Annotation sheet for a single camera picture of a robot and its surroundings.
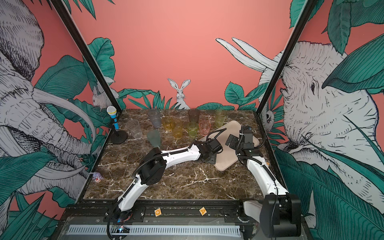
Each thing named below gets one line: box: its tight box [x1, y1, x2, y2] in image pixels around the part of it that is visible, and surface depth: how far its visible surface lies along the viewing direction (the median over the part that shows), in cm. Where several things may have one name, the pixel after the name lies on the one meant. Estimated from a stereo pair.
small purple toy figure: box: [92, 171, 103, 183], surface depth 85 cm
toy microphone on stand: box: [106, 106, 128, 145], surface depth 103 cm
